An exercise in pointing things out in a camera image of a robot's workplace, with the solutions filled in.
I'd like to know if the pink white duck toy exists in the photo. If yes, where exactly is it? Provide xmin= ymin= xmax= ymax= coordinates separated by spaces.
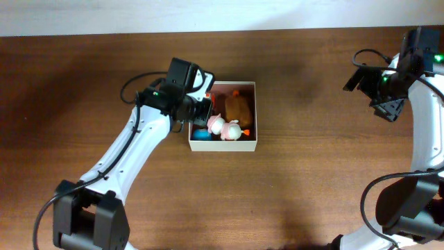
xmin=207 ymin=114 xmax=250 ymax=141

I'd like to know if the blue ball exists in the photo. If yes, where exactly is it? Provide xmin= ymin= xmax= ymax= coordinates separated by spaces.
xmin=191 ymin=129 xmax=212 ymax=141

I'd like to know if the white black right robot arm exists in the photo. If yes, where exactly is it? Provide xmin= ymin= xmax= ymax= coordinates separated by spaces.
xmin=327 ymin=27 xmax=443 ymax=249

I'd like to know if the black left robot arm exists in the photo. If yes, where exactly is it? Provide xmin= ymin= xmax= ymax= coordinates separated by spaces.
xmin=49 ymin=58 xmax=214 ymax=249

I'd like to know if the brown plush toy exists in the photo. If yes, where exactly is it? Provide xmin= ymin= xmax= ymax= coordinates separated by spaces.
xmin=225 ymin=90 xmax=254 ymax=128

